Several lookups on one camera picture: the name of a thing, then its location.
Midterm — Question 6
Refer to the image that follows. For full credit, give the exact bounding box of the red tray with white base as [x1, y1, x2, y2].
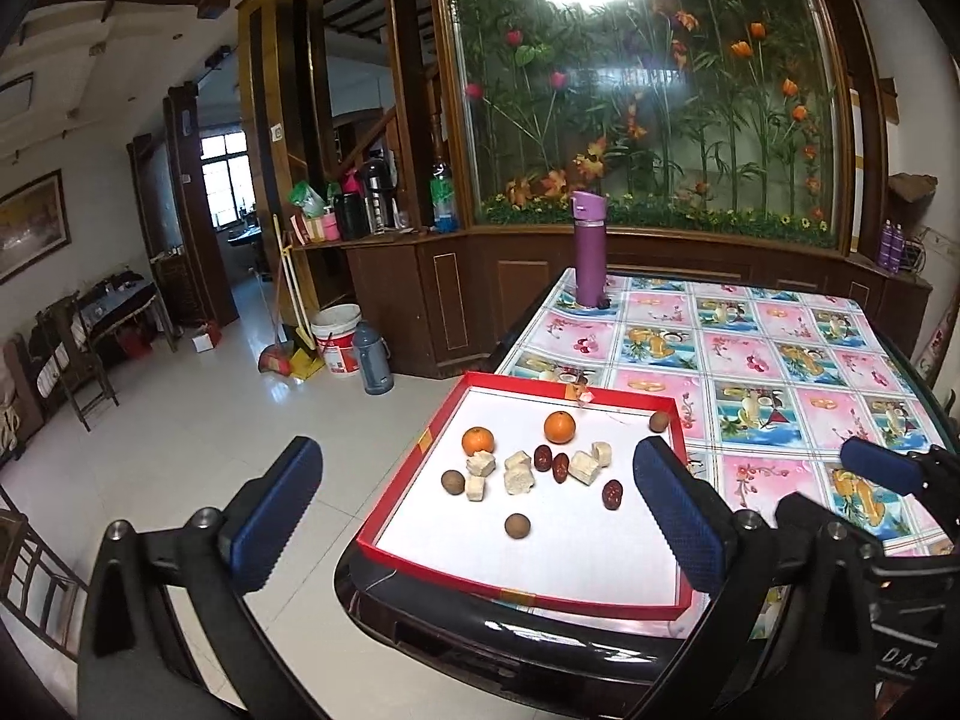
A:
[356, 372, 693, 621]

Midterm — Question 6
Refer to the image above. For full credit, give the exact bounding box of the wooden cabinet partition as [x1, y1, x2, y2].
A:
[238, 0, 931, 379]

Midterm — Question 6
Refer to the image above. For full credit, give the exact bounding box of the right orange tangerine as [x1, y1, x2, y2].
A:
[544, 411, 576, 445]

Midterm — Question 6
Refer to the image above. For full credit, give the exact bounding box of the broom with yellow dustpan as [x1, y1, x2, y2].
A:
[257, 215, 324, 382]

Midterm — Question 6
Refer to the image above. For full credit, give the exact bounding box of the grey-blue thermos jug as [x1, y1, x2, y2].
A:
[353, 320, 394, 395]

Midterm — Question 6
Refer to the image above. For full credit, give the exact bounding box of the left orange tangerine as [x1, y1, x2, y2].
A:
[460, 426, 496, 457]

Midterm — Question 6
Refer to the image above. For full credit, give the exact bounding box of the dark red date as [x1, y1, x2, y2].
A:
[602, 479, 623, 511]

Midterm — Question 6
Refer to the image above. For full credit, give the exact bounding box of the green plastic bottle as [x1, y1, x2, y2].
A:
[430, 161, 459, 234]

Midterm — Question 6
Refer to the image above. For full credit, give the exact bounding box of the wooden chair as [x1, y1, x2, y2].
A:
[36, 293, 119, 433]

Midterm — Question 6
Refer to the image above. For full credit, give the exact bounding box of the purple thermos bottle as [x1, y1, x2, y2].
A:
[571, 190, 607, 309]

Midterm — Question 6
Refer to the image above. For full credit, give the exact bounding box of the fruit-print pink tablecloth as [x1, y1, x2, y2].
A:
[490, 271, 952, 557]

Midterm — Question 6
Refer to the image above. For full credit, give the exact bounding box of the white plastic bucket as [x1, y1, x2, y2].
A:
[311, 304, 361, 377]

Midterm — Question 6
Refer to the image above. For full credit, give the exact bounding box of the flower mural glass panel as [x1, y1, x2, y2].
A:
[439, 0, 848, 249]

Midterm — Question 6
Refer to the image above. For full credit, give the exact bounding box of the orange tangerine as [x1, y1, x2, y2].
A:
[460, 426, 496, 457]
[544, 411, 576, 445]

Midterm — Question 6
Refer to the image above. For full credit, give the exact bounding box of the framed wall painting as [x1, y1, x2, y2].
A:
[0, 169, 71, 283]

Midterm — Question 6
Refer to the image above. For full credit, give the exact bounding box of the brown longan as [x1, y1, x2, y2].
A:
[441, 470, 466, 496]
[505, 514, 532, 539]

